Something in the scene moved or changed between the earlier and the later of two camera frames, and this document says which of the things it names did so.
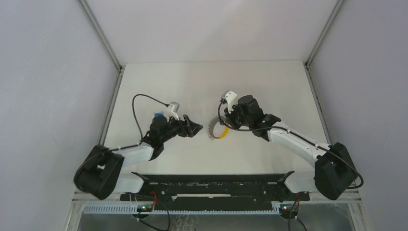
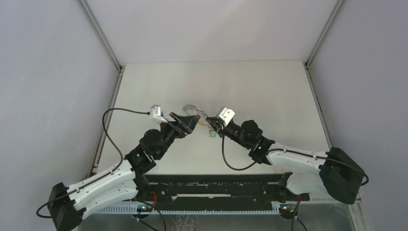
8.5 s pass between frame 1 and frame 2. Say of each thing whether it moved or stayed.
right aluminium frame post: stayed
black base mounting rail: stayed
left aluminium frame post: stayed
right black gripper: moved
